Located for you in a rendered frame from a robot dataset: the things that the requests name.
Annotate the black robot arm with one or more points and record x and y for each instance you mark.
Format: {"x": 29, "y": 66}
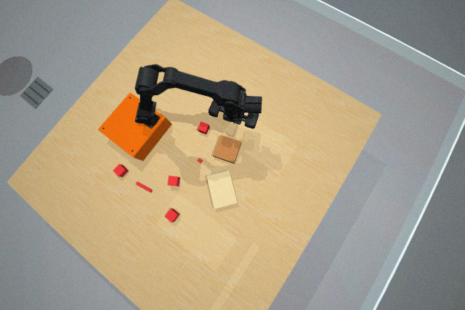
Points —
{"x": 229, "y": 94}

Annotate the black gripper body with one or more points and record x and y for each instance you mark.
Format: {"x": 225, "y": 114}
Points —
{"x": 250, "y": 119}

